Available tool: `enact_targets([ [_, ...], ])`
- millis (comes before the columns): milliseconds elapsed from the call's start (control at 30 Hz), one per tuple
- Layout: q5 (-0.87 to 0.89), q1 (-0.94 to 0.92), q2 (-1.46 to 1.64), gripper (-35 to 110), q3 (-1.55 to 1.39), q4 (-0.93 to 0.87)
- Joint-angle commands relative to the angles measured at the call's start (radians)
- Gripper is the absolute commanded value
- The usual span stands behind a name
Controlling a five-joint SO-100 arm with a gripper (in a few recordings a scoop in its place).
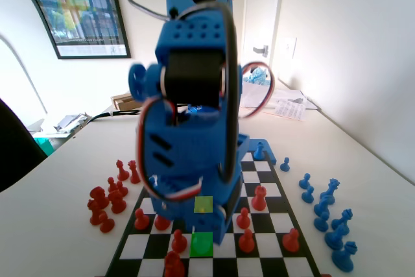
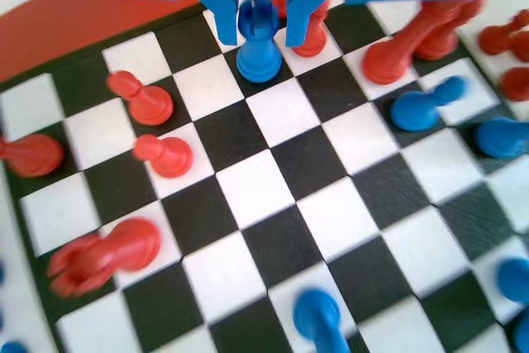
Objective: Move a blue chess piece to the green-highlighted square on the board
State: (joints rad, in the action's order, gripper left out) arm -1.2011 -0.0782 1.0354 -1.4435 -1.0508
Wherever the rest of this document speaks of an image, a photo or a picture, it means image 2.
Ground blue chess rook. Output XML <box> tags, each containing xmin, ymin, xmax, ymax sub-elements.
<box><xmin>236</xmin><ymin>0</ymin><xmax>283</xmax><ymax>83</ymax></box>

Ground red chess queen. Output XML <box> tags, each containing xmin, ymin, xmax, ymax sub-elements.
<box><xmin>362</xmin><ymin>0</ymin><xmax>455</xmax><ymax>86</ymax></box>

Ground blue chess bishop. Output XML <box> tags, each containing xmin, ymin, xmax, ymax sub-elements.
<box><xmin>390</xmin><ymin>75</ymin><xmax>470</xmax><ymax>131</ymax></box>

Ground black and white chessboard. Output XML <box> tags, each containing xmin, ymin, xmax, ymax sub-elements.
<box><xmin>0</xmin><ymin>0</ymin><xmax>529</xmax><ymax>353</ymax></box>

